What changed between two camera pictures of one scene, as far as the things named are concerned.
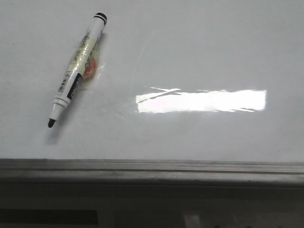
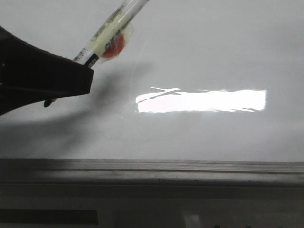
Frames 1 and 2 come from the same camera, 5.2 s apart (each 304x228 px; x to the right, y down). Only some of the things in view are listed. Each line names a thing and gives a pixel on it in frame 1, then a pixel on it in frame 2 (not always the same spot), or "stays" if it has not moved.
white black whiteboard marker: x=80 y=60 → x=112 y=39
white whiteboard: x=204 y=80 stays
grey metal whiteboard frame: x=150 y=171 stays
